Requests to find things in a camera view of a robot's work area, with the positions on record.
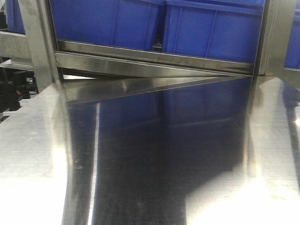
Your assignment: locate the blue bin far left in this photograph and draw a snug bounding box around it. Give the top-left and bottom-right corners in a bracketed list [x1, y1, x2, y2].
[50, 0, 165, 51]

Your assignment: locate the black equipment at left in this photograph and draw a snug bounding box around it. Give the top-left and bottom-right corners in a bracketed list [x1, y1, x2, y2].
[0, 69, 39, 113]

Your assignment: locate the stainless steel shelf frame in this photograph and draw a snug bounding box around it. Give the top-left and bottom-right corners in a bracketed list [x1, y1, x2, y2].
[0, 0, 300, 91]

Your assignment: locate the blue bin behind post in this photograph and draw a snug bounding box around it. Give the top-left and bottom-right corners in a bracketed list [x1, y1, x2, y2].
[163, 0, 263, 63]

